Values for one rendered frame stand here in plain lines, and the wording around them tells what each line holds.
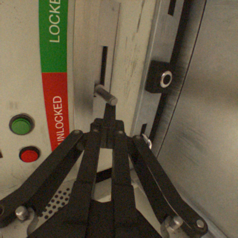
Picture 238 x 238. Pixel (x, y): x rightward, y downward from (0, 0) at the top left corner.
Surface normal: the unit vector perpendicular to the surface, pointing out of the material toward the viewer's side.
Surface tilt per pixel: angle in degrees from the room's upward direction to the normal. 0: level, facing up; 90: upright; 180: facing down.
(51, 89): 90
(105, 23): 90
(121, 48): 90
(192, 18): 0
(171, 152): 0
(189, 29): 0
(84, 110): 90
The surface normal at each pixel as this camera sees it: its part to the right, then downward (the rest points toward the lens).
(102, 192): 0.14, -0.87
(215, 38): -0.84, 0.15
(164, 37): 0.51, 0.47
